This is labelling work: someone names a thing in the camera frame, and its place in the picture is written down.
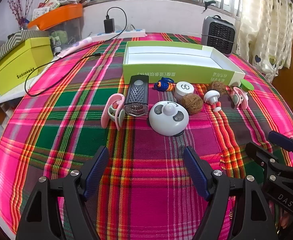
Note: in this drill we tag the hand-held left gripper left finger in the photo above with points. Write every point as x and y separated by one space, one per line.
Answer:
96 170

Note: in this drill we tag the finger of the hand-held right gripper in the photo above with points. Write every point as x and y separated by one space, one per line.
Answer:
281 141
259 153

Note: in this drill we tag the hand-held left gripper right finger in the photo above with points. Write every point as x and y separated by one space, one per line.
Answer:
196 172

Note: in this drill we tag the large pink clip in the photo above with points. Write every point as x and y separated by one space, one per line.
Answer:
106 115

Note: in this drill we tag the white panda gadget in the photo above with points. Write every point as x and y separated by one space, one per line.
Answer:
166 125

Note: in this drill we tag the small pink clip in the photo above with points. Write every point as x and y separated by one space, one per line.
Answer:
241 100

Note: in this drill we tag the green-topped white suction holder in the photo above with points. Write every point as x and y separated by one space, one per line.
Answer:
246 85

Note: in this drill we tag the brown walnut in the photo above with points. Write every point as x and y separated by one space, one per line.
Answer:
215 86
191 103

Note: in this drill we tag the white mushroom-shaped knob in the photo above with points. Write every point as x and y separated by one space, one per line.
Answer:
211 96

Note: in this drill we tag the small white jar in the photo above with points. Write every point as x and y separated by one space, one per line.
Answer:
184 87

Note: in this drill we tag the black bike light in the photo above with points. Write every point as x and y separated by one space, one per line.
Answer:
136 92

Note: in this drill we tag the blue knitted toy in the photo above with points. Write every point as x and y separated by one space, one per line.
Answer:
162 84

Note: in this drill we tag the green cardboard box tray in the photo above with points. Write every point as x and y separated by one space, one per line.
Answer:
161 71

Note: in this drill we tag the pink plaid tablecloth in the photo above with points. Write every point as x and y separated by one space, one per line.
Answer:
149 192

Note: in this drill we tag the cream heart-print curtain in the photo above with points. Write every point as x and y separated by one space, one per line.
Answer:
266 30

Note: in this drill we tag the grey fan heater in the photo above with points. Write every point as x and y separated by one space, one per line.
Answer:
219 37

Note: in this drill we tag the yellow-green shoe box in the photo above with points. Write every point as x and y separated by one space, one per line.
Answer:
19 65

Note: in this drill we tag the green plush toy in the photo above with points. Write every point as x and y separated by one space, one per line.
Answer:
59 36

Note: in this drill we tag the white power strip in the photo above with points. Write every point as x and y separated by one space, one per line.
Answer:
134 33

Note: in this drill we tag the black charger plug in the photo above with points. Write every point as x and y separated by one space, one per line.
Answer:
109 25

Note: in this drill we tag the chevron patterned box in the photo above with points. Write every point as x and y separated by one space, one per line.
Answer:
14 38

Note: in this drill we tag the black clip on windowsill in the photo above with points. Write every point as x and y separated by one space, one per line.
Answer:
209 3

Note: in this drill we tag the clear bin with orange lid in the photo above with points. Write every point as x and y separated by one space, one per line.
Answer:
59 15

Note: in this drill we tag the paper cards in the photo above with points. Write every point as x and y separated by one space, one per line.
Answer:
42 11

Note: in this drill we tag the purple flower branches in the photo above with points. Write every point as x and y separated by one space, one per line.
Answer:
18 15

